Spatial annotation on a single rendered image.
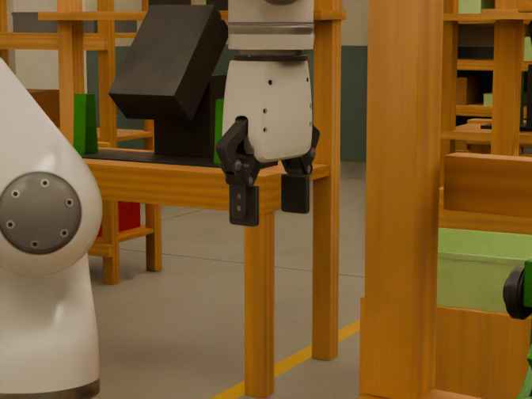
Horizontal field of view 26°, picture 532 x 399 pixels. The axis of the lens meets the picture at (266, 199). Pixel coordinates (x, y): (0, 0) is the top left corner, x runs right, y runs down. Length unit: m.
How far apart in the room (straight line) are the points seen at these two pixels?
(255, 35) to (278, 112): 0.08
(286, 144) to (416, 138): 0.69
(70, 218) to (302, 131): 0.28
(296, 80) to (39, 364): 0.37
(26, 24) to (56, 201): 5.96
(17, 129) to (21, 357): 0.21
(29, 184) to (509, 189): 1.02
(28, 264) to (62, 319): 0.10
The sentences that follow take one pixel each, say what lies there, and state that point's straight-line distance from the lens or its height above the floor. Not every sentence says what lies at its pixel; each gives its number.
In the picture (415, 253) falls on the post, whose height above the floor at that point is 1.13.
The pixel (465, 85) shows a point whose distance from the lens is 11.33.
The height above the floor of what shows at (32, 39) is 1.40.
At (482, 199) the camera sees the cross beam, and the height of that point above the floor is 1.21.
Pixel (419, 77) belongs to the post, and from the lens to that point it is 1.81.
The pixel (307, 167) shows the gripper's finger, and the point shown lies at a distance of 1.19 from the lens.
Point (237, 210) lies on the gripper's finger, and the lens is 1.12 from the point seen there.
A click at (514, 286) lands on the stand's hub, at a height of 1.13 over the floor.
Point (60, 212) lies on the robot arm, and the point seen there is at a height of 1.33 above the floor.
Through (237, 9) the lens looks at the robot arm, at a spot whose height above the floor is 1.50.
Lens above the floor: 1.49
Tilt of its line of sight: 9 degrees down
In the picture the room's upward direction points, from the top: straight up
